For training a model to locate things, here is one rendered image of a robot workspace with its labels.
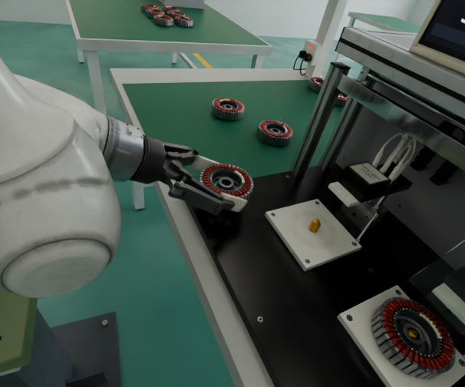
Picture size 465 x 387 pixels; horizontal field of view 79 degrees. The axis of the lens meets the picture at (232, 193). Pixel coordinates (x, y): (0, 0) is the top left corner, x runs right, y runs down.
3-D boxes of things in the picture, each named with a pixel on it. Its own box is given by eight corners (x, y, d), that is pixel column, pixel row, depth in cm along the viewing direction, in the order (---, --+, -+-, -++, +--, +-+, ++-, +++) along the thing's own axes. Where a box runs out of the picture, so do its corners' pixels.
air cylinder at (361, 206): (361, 232, 64) (374, 215, 60) (339, 209, 68) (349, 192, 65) (376, 226, 66) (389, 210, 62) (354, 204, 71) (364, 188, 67)
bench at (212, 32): (100, 167, 179) (76, 38, 130) (74, 60, 294) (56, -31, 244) (249, 147, 226) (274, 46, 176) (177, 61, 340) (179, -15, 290)
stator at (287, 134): (259, 145, 88) (262, 135, 85) (254, 127, 96) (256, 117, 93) (293, 148, 89) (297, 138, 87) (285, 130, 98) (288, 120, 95)
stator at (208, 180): (210, 215, 54) (212, 202, 52) (190, 179, 61) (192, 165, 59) (259, 204, 59) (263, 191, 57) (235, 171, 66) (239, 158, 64)
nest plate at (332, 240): (304, 271, 53) (306, 268, 53) (264, 215, 63) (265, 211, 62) (359, 249, 60) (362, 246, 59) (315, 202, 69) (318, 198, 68)
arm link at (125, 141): (103, 103, 42) (140, 118, 46) (80, 150, 45) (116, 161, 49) (114, 136, 36) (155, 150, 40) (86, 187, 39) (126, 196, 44)
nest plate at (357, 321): (409, 419, 38) (414, 417, 38) (336, 316, 48) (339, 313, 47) (468, 369, 45) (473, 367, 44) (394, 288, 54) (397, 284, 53)
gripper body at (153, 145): (150, 153, 41) (199, 170, 47) (136, 123, 46) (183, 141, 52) (126, 190, 43) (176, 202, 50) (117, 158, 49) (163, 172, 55)
